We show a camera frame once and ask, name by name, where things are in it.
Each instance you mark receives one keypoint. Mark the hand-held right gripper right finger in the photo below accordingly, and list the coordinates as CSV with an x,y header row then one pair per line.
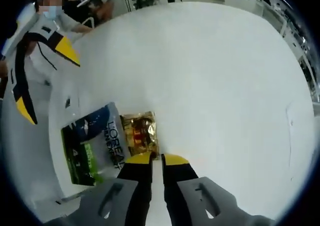
x,y
180,186

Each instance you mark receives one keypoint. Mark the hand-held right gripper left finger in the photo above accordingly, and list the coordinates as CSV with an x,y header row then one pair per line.
x,y
135,181

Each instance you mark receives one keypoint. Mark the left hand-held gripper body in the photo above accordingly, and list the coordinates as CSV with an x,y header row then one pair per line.
x,y
13,38

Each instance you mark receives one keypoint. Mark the green silver skincare sachet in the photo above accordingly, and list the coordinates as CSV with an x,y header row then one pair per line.
x,y
105,155

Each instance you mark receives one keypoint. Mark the gold skincare sachet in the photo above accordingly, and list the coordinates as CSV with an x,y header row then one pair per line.
x,y
140,133

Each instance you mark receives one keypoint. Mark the person's left hand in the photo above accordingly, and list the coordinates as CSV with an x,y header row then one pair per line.
x,y
2,69

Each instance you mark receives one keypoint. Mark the person's white shirt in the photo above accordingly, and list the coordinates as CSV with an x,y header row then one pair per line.
x,y
67,21

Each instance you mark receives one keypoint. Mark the person's blue face mask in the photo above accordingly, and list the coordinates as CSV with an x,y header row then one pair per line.
x,y
53,15

